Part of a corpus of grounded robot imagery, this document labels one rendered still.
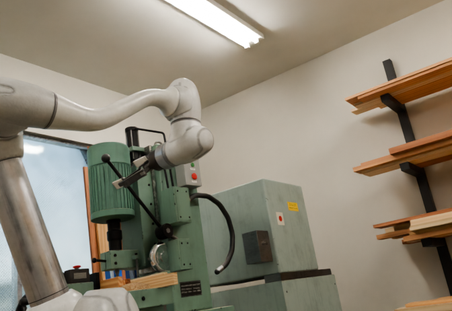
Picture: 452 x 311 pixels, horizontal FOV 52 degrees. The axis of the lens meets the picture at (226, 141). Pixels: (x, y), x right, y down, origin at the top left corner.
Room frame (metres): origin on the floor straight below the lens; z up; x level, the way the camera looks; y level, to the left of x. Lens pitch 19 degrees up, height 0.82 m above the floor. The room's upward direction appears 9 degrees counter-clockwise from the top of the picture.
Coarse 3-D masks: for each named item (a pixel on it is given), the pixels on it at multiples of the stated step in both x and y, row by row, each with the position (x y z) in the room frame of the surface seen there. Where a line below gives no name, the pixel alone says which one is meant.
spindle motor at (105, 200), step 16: (96, 144) 1.79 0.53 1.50; (112, 144) 1.79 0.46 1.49; (96, 160) 1.78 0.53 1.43; (112, 160) 1.79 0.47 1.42; (128, 160) 1.85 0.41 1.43; (96, 176) 1.79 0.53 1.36; (112, 176) 1.79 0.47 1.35; (96, 192) 1.79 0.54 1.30; (112, 192) 1.78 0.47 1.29; (128, 192) 1.84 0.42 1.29; (96, 208) 1.80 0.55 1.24; (112, 208) 1.79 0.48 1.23; (128, 208) 1.83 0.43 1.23
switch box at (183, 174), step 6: (198, 162) 2.05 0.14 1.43; (180, 168) 1.98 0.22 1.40; (186, 168) 1.98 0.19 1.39; (198, 168) 2.04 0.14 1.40; (180, 174) 1.99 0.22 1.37; (186, 174) 1.97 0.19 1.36; (198, 174) 2.03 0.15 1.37; (180, 180) 1.99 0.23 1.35; (186, 180) 1.97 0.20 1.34; (198, 180) 2.03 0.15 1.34; (180, 186) 2.00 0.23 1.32; (186, 186) 2.01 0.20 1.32; (192, 186) 2.03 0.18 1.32; (198, 186) 2.05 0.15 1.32
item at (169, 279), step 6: (156, 276) 1.71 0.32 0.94; (162, 276) 1.69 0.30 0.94; (168, 276) 1.67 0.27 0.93; (174, 276) 1.66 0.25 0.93; (132, 282) 1.80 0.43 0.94; (138, 282) 1.77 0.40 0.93; (144, 282) 1.75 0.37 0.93; (150, 282) 1.73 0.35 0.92; (156, 282) 1.71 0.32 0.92; (162, 282) 1.69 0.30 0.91; (168, 282) 1.67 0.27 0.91; (174, 282) 1.66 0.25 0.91
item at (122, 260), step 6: (108, 252) 1.81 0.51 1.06; (114, 252) 1.82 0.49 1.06; (120, 252) 1.84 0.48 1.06; (126, 252) 1.87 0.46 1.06; (132, 252) 1.89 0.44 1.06; (138, 252) 1.91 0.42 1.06; (102, 258) 1.84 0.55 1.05; (108, 258) 1.82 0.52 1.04; (114, 258) 1.82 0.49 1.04; (120, 258) 1.84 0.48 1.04; (126, 258) 1.86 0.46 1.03; (132, 258) 1.88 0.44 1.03; (102, 264) 1.84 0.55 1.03; (108, 264) 1.82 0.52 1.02; (114, 264) 1.82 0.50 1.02; (120, 264) 1.84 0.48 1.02; (126, 264) 1.86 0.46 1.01; (132, 264) 1.88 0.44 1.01; (138, 264) 1.91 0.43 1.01; (102, 270) 1.84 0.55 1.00; (108, 270) 1.84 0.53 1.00; (114, 270) 1.86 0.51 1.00
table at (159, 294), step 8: (152, 288) 1.67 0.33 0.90; (160, 288) 1.70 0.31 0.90; (168, 288) 1.73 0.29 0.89; (136, 296) 1.61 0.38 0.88; (144, 296) 1.64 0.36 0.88; (152, 296) 1.67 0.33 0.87; (160, 296) 1.69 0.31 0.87; (168, 296) 1.72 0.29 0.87; (144, 304) 1.64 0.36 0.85; (152, 304) 1.66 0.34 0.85; (160, 304) 1.69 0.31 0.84
